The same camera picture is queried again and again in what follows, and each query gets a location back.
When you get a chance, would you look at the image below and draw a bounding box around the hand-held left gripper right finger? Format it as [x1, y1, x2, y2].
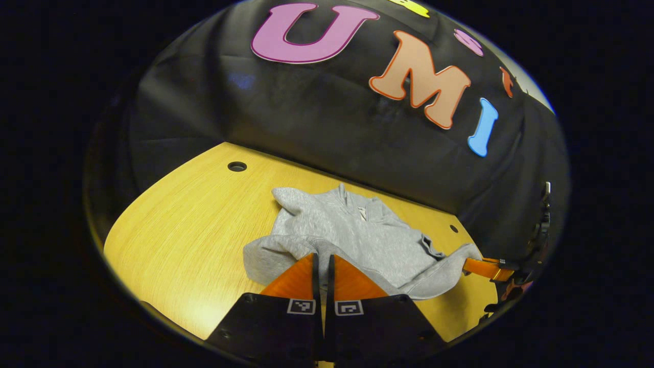
[325, 255, 448, 364]

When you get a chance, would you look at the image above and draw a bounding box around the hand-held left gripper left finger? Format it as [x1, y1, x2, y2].
[205, 252, 323, 363]

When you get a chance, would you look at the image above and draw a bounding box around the grey zip-neck sweatshirt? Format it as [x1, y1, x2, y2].
[243, 183, 483, 301]

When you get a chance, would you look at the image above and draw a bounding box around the black backdrop cloth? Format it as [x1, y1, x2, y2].
[84, 0, 570, 266]

